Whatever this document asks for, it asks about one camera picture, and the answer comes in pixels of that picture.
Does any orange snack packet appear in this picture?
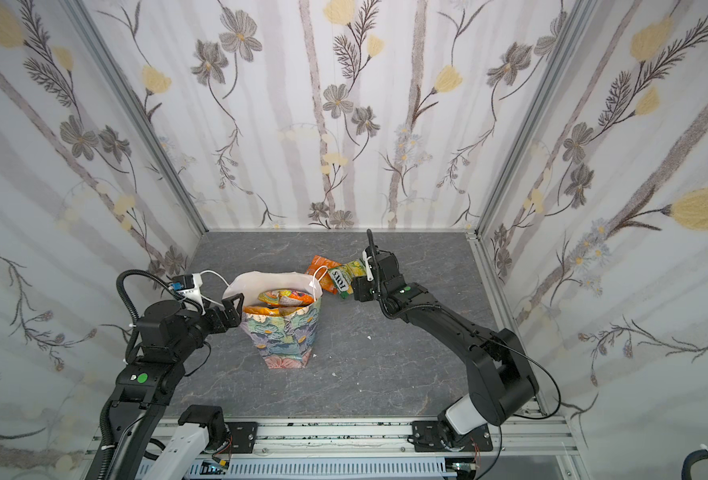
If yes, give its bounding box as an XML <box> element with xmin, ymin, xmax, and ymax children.
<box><xmin>306</xmin><ymin>255</ymin><xmax>341</xmax><ymax>294</ymax></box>

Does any aluminium front rail frame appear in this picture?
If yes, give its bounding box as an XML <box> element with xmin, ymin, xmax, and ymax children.
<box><xmin>88</xmin><ymin>414</ymin><xmax>587</xmax><ymax>479</ymax></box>

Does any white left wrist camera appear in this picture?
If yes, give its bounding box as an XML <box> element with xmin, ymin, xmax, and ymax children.
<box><xmin>170</xmin><ymin>273</ymin><xmax>204</xmax><ymax>310</ymax></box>

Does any yellow mango Lot100 bag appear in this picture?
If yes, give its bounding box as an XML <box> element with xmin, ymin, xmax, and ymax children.
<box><xmin>243</xmin><ymin>306</ymin><xmax>305</xmax><ymax>317</ymax></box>

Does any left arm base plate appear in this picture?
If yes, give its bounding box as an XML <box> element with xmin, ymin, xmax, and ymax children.
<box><xmin>176</xmin><ymin>404</ymin><xmax>259</xmax><ymax>457</ymax></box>

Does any white ribbed cable duct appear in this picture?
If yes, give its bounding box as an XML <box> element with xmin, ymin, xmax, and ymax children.
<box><xmin>191</xmin><ymin>458</ymin><xmax>460</xmax><ymax>480</ymax></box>

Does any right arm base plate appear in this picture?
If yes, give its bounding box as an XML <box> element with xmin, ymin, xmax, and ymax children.
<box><xmin>408</xmin><ymin>420</ymin><xmax>494</xmax><ymax>453</ymax></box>

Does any green yellow Fox's candy bag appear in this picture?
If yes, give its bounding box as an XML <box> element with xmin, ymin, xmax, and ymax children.
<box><xmin>328</xmin><ymin>260</ymin><xmax>367</xmax><ymax>299</ymax></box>

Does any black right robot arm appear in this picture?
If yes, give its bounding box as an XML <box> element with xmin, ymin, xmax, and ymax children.
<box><xmin>353</xmin><ymin>230</ymin><xmax>559</xmax><ymax>451</ymax></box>

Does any floral white paper bag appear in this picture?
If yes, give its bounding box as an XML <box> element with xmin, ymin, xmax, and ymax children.
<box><xmin>218</xmin><ymin>271</ymin><xmax>324</xmax><ymax>369</ymax></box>

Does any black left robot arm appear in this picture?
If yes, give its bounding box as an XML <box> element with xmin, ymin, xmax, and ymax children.
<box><xmin>86</xmin><ymin>269</ymin><xmax>245</xmax><ymax>479</ymax></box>

